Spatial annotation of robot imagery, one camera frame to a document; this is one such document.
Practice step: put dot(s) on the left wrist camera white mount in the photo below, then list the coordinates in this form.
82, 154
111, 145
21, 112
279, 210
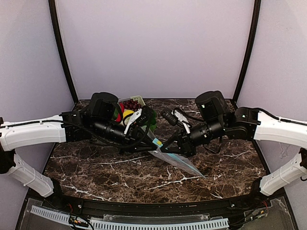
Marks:
141, 117

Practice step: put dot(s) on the yellow lemon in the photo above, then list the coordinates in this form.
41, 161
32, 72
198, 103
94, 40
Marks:
127, 113

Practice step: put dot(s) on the green bok choy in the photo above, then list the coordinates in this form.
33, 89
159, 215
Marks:
153, 119

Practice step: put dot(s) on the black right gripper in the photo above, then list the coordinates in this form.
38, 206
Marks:
183, 142

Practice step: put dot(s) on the black curved front rail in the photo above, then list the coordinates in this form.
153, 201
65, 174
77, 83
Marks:
238, 208

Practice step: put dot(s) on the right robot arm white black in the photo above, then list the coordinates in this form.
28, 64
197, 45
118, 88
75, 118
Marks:
246, 124

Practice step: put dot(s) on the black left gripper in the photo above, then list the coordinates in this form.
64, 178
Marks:
131, 140

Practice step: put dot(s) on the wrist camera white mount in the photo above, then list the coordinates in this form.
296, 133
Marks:
141, 117
176, 118

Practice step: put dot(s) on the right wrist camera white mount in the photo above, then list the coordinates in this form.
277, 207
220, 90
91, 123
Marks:
176, 118

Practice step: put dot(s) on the beige plastic basket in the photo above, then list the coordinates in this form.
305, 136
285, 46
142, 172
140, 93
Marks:
138, 98

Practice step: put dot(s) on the clear zip top bag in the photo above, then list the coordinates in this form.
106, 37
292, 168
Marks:
177, 161

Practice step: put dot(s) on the long red chili pepper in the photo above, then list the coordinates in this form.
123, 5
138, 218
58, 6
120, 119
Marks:
118, 118

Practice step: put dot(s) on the dark red grapes bunch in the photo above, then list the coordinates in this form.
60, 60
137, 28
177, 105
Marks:
132, 104

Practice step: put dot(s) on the left black frame post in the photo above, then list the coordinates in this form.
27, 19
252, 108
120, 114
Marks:
61, 50

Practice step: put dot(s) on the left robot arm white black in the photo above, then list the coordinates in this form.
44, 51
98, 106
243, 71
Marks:
102, 119

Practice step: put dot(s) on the white slotted cable duct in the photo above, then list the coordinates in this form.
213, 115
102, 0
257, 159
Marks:
113, 222

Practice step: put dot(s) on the right black frame post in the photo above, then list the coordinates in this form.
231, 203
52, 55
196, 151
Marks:
248, 51

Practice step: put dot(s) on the black frame post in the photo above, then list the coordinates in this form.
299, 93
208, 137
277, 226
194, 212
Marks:
61, 50
248, 51

